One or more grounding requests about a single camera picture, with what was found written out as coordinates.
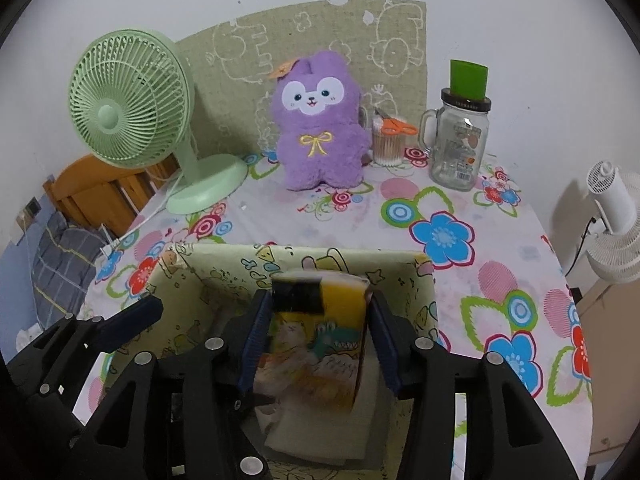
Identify yellow cartoon tissue pack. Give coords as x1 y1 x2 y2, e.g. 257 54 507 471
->
254 270 370 411

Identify white towel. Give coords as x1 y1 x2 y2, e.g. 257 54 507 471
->
255 350 380 465

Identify grey plaid pillow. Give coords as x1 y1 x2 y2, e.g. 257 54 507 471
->
32 211 106 330

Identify green desk fan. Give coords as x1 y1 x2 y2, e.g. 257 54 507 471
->
68 28 248 214

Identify wall power socket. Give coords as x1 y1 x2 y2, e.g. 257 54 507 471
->
24 197 41 218

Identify glass mason jar mug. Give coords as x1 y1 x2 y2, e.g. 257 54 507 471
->
418 88 491 192

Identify green cup on jar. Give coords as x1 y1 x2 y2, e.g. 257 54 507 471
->
449 60 488 101

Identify black fan power cable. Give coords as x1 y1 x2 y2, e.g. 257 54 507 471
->
564 216 601 279

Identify white standing fan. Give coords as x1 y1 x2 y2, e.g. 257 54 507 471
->
587 160 639 284

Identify orange small scissors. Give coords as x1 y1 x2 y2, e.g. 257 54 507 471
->
375 108 418 136

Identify wooden bed headboard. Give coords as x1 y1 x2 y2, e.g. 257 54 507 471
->
42 155 178 237

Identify beige door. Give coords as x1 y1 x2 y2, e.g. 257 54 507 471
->
577 281 639 465

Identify white fan power cable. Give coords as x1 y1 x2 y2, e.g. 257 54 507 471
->
98 167 187 261

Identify floral tablecloth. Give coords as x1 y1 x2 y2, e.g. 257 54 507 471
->
79 148 592 474

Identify cotton swab container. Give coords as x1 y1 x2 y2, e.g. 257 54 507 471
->
372 117 406 167

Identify purple plush bunny toy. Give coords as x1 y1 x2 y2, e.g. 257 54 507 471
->
271 50 371 191

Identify green cartoon puzzle board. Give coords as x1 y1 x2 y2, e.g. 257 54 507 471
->
178 0 427 157

